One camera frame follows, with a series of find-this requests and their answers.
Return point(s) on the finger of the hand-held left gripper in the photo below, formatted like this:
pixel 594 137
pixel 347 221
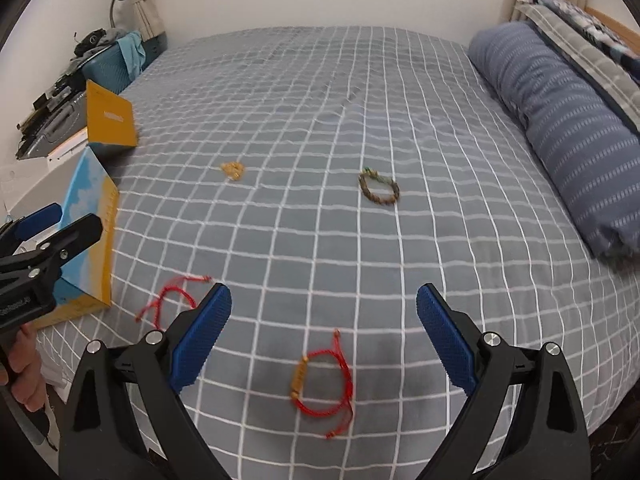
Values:
pixel 80 232
pixel 37 220

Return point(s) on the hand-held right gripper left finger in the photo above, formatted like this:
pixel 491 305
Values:
pixel 202 330

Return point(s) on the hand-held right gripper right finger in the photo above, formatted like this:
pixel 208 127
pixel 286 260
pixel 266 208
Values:
pixel 447 335

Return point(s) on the blue and yellow cardboard box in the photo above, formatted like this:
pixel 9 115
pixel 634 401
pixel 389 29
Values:
pixel 87 190

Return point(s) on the person's left hand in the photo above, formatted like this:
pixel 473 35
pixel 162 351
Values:
pixel 25 365

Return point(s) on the grey storage case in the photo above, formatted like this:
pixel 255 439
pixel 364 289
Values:
pixel 50 120

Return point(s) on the small yellow beads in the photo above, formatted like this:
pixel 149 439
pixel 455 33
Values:
pixel 232 170

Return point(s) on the teal suitcase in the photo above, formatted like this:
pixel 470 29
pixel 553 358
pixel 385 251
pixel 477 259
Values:
pixel 112 70

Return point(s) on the black bag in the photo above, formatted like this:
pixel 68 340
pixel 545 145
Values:
pixel 97 40

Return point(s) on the rolled blue striped quilt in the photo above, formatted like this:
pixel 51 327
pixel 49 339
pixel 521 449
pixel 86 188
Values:
pixel 565 125

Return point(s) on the grey checked bedsheet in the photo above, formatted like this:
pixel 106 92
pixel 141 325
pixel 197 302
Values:
pixel 310 110

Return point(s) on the grey plaid pillow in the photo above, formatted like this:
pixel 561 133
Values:
pixel 595 55

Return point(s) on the navy patterned pillow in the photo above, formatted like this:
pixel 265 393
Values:
pixel 575 15

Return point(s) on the wooden headboard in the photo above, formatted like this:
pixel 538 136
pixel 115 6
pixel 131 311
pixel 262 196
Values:
pixel 615 25

